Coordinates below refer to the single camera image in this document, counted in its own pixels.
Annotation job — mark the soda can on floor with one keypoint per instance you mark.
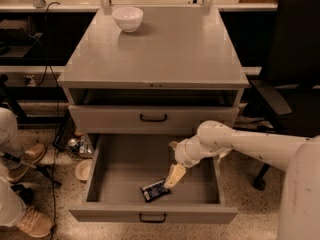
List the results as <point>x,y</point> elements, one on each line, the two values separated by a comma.
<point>73,145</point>

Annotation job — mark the closed grey upper drawer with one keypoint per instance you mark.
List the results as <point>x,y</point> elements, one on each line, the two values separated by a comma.
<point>125,119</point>

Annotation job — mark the white ceramic bowl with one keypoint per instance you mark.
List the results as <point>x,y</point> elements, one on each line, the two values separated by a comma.
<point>128,19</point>

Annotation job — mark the black office chair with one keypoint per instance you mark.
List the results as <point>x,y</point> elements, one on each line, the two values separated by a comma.
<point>286,91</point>

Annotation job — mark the tan sneaker near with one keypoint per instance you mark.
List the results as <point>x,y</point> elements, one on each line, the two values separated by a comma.
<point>35,223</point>

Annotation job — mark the tan sneaker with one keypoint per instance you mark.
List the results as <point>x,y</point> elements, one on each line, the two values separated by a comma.
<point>35,223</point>
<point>15,171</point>

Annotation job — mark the black drawer handle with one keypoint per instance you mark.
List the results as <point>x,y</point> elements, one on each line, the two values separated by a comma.
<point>152,218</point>
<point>159,119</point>

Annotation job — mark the open grey bottom drawer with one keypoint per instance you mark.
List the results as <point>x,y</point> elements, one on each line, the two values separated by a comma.
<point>123,164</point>

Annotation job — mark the grey drawer cabinet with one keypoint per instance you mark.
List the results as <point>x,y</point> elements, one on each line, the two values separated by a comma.
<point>179,57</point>

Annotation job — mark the black drawer handle lower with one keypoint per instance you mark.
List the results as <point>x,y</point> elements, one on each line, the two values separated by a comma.
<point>152,218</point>

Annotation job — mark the black tripod leg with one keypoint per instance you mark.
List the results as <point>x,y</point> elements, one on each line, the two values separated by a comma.
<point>43,169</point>

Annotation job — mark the wall power outlet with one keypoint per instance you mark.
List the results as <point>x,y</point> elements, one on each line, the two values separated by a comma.
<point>29,80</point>

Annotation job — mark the black drawer handle upper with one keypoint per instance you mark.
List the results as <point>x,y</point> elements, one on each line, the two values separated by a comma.
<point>159,119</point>

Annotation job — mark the dark blue rxbar wrapper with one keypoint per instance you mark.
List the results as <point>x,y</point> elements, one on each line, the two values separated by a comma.
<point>154,191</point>

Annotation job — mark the tan sneaker far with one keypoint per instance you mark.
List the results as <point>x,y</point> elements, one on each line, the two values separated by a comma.
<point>15,171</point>

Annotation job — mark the small plate on floor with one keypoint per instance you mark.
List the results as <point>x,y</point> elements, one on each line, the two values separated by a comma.
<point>82,170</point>

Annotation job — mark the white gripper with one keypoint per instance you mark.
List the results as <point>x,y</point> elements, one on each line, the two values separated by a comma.
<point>181,153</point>

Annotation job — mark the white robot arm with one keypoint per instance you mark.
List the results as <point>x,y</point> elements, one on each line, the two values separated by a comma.
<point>299,157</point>

